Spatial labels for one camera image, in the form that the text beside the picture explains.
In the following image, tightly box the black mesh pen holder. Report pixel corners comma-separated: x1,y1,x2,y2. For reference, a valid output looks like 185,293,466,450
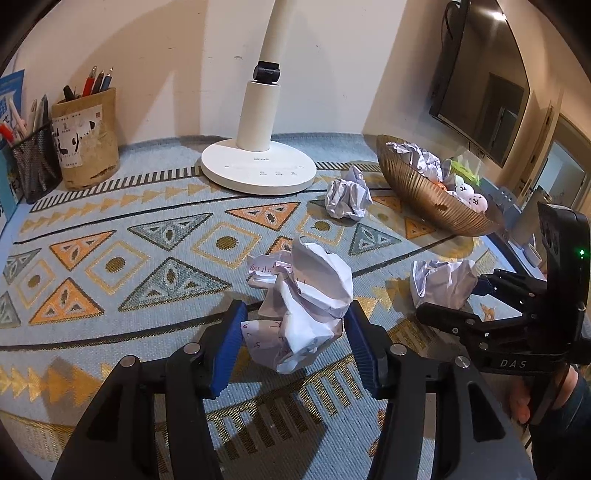
11,122,62,204

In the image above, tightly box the tan paper pen holder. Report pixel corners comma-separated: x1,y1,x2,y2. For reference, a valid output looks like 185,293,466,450
51,88,119,191

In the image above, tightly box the three-bear plush toy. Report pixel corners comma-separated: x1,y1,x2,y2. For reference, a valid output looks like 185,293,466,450
444,173,489,214

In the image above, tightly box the grey metal stand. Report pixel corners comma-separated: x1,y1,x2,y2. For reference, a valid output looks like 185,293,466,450
479,178,522,230

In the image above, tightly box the row of upright books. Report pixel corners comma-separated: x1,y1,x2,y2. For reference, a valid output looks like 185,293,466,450
0,70,25,230

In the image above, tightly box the wall-mounted black television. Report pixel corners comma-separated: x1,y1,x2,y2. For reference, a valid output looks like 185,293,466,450
430,1,530,167

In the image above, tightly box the lined paper ball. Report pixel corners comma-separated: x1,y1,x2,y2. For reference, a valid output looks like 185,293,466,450
325,166,373,222

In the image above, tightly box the person's right hand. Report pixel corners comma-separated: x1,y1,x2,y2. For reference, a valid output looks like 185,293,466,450
507,363,581,426

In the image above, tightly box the green tissue pack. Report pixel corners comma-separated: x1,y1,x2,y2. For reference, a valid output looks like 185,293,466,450
451,159,480,186

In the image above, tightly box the gold ribbed bowl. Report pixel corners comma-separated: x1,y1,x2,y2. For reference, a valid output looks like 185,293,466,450
376,135,505,237

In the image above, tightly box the patterned blue woven mat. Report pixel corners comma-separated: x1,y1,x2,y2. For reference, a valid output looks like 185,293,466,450
1,134,510,479

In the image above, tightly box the white paper ball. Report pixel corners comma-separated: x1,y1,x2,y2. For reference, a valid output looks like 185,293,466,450
410,259,478,310

